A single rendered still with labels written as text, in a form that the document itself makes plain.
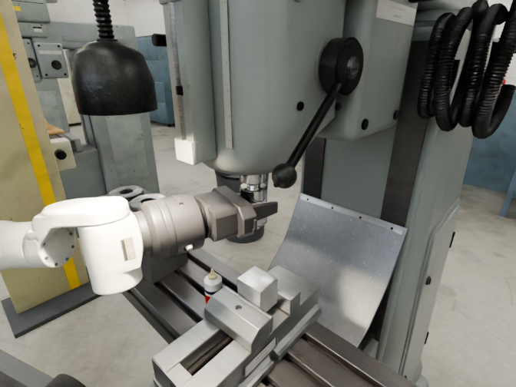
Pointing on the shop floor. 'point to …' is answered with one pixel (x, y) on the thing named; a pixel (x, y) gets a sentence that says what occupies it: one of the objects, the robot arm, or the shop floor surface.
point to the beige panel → (31, 190)
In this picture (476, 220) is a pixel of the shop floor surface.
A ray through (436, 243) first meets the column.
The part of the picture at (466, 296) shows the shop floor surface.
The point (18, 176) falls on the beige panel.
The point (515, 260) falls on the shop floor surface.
